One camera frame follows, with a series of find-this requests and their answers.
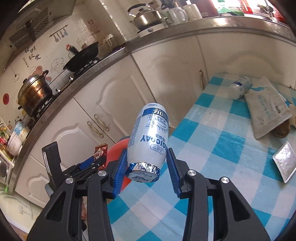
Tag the grey crumpled paper bag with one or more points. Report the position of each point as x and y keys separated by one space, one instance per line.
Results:
x=266 y=109

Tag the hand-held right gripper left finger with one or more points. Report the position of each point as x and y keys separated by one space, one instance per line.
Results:
x=120 y=172

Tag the black wok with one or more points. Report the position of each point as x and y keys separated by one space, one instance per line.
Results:
x=81 y=58

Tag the red snack packet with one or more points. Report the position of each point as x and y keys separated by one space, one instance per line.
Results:
x=101 y=150

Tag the blue white checkered tablecloth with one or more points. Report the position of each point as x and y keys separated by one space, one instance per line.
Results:
x=208 y=139

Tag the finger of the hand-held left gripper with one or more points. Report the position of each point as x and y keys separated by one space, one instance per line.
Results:
x=98 y=164
x=87 y=161

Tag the brown lumpy food piece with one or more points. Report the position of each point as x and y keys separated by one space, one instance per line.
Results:
x=282 y=129

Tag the white cabinet door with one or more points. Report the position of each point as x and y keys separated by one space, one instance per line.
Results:
x=67 y=136
x=242 y=51
x=166 y=76
x=120 y=99

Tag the steel kitchen countertop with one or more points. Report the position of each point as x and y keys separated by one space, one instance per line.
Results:
x=208 y=25

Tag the white mug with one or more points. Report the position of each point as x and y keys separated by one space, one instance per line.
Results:
x=194 y=11
x=177 y=15

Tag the small white blue-label bottle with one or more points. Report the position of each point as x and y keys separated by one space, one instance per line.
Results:
x=239 y=88

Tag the black gas stove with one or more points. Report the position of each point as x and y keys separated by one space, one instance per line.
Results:
x=57 y=90

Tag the white induction cooker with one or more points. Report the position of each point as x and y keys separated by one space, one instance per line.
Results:
x=150 y=31

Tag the tarnished steel steamer pot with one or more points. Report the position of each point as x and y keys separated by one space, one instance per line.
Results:
x=34 y=92

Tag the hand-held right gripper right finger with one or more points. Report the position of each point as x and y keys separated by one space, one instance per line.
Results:
x=173 y=172

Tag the range hood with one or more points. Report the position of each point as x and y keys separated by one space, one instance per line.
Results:
x=34 y=23

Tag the stack of bowls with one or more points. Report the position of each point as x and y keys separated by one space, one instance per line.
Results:
x=16 y=139

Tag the red plastic bucket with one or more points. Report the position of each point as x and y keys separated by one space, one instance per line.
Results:
x=118 y=149

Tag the steel kettle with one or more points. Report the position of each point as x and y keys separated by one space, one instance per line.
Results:
x=145 y=19

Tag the white blue-print drink bottle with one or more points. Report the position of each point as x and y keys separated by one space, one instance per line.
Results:
x=148 y=139

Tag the silver foil packet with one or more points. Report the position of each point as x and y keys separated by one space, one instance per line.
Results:
x=285 y=162

